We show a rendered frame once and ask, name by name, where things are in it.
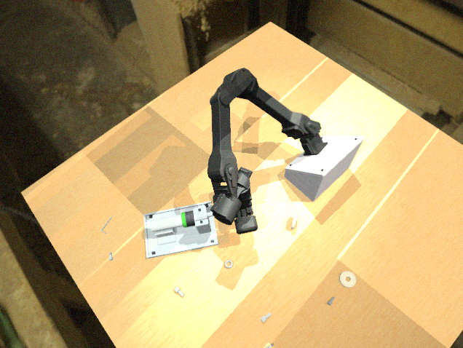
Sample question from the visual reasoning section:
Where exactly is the white flat washer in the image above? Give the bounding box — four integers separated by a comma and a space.
339, 271, 356, 288

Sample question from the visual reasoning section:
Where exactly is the small grey bolt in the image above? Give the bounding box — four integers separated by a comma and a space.
174, 287, 185, 296
261, 313, 271, 322

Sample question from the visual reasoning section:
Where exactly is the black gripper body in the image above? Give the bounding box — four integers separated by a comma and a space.
234, 193, 258, 234

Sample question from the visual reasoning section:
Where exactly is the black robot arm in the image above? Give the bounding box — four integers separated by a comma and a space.
207, 68, 328, 225

